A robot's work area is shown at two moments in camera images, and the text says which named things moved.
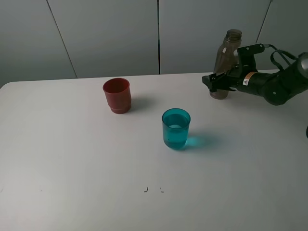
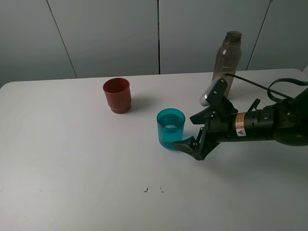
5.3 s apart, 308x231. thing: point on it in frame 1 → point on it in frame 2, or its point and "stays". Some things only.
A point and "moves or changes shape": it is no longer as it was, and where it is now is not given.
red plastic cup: (118, 95) stays
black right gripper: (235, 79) → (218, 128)
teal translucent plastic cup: (176, 123) moves or changes shape
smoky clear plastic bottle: (226, 60) stays
